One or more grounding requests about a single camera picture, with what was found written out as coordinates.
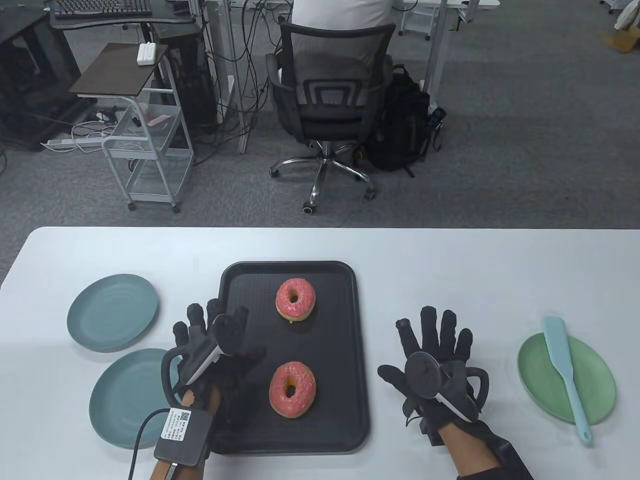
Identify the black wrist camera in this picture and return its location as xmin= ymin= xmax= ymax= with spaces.
xmin=420 ymin=415 xmax=447 ymax=447

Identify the black desk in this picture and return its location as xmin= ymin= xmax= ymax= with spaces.
xmin=47 ymin=0 xmax=201 ymax=46

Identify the person's left hand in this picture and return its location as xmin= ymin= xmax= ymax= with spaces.
xmin=172 ymin=299 xmax=267 ymax=443

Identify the white bag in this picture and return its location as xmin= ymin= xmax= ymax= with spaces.
xmin=612 ymin=0 xmax=640 ymax=31

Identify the teal round plate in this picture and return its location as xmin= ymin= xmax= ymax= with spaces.
xmin=89 ymin=348 xmax=183 ymax=448
xmin=67 ymin=274 xmax=159 ymax=353

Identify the black cable bundle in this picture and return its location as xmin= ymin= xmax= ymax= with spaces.
xmin=192 ymin=0 xmax=301 ymax=166

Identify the black mesh office chair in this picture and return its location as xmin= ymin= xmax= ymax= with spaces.
xmin=265 ymin=22 xmax=396 ymax=216

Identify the cardboard box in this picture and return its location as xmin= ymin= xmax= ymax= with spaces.
xmin=602 ymin=25 xmax=640 ymax=55

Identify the brown side table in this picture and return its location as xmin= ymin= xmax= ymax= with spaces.
xmin=69 ymin=42 xmax=170 ymax=97

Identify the black baking tray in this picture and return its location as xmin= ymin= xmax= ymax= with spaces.
xmin=209 ymin=260 xmax=371 ymax=456

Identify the black computer tower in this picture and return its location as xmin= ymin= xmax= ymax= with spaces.
xmin=170 ymin=35 xmax=218 ymax=133

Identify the white power strip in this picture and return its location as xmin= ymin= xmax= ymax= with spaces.
xmin=41 ymin=137 xmax=108 ymax=150

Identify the person's right hand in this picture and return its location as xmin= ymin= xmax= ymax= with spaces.
xmin=377 ymin=306 xmax=490 ymax=437

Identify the person's left forearm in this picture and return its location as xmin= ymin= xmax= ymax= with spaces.
xmin=150 ymin=387 xmax=222 ymax=480

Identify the white cable tangle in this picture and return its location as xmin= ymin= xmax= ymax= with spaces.
xmin=70 ymin=107 xmax=132 ymax=152

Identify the light blue dessert shovel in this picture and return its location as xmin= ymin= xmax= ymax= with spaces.
xmin=542 ymin=316 xmax=594 ymax=446

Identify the black backpack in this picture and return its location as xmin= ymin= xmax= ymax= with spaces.
xmin=365 ymin=65 xmax=446 ymax=178

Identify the black and white controller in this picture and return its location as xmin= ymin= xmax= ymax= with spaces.
xmin=404 ymin=351 xmax=491 ymax=422
xmin=161 ymin=306 xmax=249 ymax=407

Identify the white rolling cart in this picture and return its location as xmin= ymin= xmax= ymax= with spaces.
xmin=101 ymin=52 xmax=195 ymax=215

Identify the black wrist box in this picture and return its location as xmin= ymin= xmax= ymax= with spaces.
xmin=480 ymin=432 xmax=533 ymax=480

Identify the pink frosted mini donut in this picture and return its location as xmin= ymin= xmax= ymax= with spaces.
xmin=275 ymin=278 xmax=317 ymax=323
xmin=269 ymin=361 xmax=317 ymax=419

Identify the person's right forearm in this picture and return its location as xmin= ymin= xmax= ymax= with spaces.
xmin=440 ymin=422 xmax=533 ymax=480

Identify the black keyboard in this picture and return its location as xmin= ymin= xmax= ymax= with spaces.
xmin=53 ymin=0 xmax=152 ymax=21

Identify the small white cart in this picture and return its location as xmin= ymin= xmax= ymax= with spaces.
xmin=400 ymin=0 xmax=432 ymax=41

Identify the black box with white label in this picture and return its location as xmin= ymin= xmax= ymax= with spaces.
xmin=153 ymin=407 xmax=213 ymax=468

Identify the green round plate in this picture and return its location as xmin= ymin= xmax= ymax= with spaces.
xmin=517 ymin=332 xmax=617 ymax=426

